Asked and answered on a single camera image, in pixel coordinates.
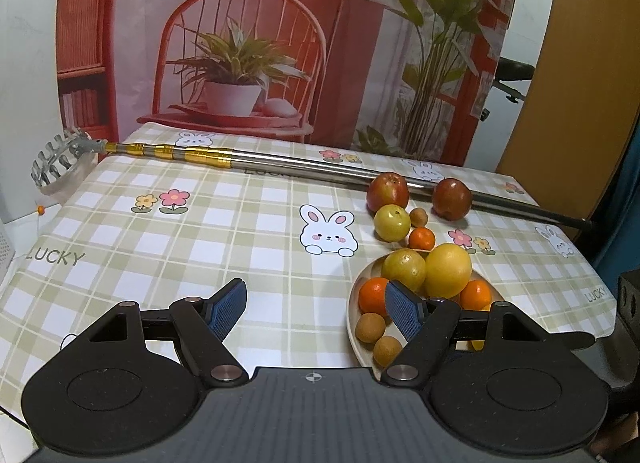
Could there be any small mandarin orange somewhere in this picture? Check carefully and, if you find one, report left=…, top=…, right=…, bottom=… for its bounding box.
left=408, top=227, right=436, bottom=251
left=358, top=277, right=388, bottom=317
left=459, top=279, right=492, bottom=311

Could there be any yellow orange round fruit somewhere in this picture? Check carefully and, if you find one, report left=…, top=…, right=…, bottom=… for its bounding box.
left=381, top=249, right=426, bottom=293

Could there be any yellow green apple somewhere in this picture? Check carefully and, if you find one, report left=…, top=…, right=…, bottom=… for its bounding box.
left=374, top=204, right=411, bottom=242

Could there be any small brown longan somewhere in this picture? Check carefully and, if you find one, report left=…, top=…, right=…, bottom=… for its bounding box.
left=409, top=208, right=428, bottom=228

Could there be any dark red apple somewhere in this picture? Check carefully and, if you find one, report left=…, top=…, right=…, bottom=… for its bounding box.
left=432, top=178, right=473, bottom=222

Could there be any cream round plate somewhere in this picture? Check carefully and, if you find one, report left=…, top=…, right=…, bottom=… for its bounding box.
left=346, top=249, right=507, bottom=382

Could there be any checkered bunny tablecloth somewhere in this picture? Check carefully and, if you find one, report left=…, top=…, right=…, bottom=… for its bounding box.
left=1, top=124, right=616, bottom=415

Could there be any teal fabric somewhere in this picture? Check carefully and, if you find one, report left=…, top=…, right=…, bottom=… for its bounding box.
left=594, top=136, right=639, bottom=295

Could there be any white perforated plastic basket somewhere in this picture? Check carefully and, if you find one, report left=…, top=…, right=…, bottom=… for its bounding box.
left=0, top=223, right=15, bottom=283

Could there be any telescopic metal back scratcher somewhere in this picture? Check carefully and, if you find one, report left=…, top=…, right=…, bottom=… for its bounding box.
left=30, top=127, right=591, bottom=230

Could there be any wooden board panel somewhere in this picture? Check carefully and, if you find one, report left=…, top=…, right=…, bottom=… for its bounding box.
left=498, top=0, right=639, bottom=217

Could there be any printed room backdrop cloth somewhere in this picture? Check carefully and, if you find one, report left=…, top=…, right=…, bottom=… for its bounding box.
left=56, top=0, right=515, bottom=165

